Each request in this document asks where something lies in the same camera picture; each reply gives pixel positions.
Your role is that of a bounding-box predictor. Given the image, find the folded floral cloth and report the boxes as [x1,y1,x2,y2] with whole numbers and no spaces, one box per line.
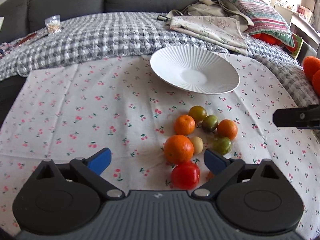
[169,16,248,56]

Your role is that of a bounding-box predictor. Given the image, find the clear bag of sticks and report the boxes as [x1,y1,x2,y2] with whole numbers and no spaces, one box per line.
[44,15,62,35]

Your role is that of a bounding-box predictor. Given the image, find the white bookshelf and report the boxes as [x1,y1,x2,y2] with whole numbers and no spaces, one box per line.
[263,0,319,61]

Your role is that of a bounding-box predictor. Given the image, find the striped patterned pillow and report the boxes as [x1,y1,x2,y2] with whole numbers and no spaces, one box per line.
[228,0,295,48]

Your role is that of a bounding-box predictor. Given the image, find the white ribbed plate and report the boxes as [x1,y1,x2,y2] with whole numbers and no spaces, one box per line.
[150,46,240,95]

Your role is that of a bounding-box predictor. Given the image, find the beige tote bag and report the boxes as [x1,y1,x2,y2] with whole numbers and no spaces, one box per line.
[164,0,254,31]

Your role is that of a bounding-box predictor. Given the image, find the green book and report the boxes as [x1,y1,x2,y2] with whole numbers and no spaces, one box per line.
[284,33,304,59]

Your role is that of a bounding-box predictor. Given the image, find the large orange mandarin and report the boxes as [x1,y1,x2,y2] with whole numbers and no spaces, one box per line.
[163,135,194,165]

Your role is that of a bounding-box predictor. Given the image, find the red tomato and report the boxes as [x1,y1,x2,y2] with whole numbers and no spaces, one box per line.
[171,162,200,190]

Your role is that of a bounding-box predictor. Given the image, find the dark green tomato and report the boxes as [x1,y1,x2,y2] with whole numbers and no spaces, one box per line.
[201,115,219,133]

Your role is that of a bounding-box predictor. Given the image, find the cherry print cloth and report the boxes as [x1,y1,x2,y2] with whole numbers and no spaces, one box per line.
[1,55,319,239]

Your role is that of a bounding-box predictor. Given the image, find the olive brown tomato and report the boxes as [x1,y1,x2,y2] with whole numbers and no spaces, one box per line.
[188,106,207,123]

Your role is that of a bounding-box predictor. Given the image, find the grey checkered blanket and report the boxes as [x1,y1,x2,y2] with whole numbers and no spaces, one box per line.
[1,12,319,107]

